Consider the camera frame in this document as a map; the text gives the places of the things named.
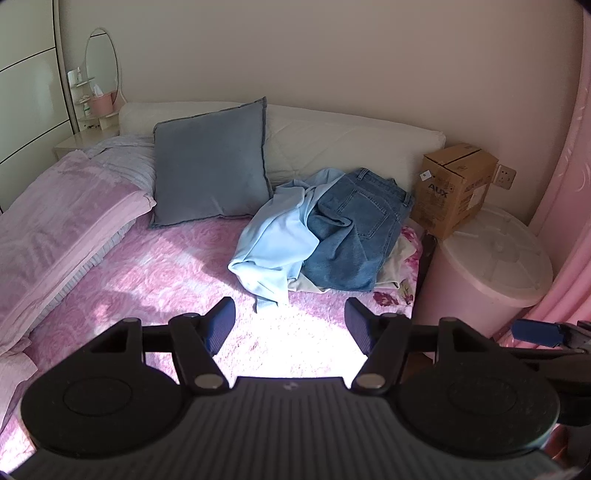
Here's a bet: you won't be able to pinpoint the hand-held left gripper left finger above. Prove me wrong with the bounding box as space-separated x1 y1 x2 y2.
88 296 238 395

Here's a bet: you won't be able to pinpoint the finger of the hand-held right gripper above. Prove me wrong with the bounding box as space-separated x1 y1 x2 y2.
512 318 565 347

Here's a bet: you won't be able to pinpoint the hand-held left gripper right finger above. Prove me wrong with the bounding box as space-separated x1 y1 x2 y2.
345 296 502 395

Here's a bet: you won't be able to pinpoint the light blue sweatshirt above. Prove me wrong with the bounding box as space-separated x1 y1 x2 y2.
228 168 345 313

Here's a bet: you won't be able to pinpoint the cream garment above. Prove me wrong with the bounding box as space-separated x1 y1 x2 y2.
287 231 416 295

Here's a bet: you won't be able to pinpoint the pink floral bedspread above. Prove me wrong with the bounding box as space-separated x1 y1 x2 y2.
0 212 423 462

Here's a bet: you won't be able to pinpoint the pink bin with cream lid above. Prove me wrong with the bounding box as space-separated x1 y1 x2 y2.
413 205 554 340

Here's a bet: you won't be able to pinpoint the light denim jeans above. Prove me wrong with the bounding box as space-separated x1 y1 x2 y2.
302 167 414 292

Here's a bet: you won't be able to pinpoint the pink curtain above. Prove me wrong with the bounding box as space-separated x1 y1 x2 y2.
499 88 591 342

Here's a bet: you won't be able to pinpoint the grey-blue cushion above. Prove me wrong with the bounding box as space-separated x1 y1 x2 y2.
148 96 274 230

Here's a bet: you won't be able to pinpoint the cardboard box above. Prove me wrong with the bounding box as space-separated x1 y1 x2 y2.
410 143 499 241

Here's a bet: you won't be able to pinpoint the pleated lilac pillow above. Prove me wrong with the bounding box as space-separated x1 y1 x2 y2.
23 135 158 337

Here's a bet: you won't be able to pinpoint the white quilted bolster cushion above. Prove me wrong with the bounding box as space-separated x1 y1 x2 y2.
119 102 446 199

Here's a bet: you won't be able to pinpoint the cream nightstand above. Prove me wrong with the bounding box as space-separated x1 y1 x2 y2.
53 124 122 160

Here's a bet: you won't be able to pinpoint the white cosmetic shelf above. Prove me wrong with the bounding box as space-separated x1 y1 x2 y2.
67 68 122 132

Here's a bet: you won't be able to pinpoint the pink container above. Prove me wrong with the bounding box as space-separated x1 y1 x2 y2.
89 91 118 115

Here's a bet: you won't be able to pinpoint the oval mirror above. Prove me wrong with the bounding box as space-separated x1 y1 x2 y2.
84 28 122 104

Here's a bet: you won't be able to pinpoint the white wardrobe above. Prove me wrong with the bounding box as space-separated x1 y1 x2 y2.
0 0 77 213

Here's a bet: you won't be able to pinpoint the wall socket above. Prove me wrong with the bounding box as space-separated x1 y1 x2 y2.
495 164 517 190

